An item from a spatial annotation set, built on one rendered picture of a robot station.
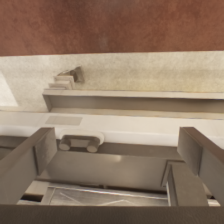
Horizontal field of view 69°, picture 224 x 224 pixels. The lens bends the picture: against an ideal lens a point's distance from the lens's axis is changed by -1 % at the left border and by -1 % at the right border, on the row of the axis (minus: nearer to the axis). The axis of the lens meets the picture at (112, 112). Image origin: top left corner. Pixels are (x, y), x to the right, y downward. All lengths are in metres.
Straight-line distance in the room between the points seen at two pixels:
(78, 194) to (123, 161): 0.21
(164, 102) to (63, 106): 0.59
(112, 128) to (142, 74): 0.87
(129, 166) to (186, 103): 0.59
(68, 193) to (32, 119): 0.26
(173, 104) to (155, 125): 0.52
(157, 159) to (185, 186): 0.08
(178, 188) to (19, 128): 0.44
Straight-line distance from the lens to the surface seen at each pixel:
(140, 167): 0.46
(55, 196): 0.60
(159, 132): 0.43
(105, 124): 0.44
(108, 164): 0.47
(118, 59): 1.22
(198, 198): 0.41
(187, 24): 1.18
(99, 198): 0.57
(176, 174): 0.42
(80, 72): 1.26
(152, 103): 0.93
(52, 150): 0.17
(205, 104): 0.99
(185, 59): 1.25
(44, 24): 1.29
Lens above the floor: 1.13
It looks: 50 degrees down
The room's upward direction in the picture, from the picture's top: 168 degrees counter-clockwise
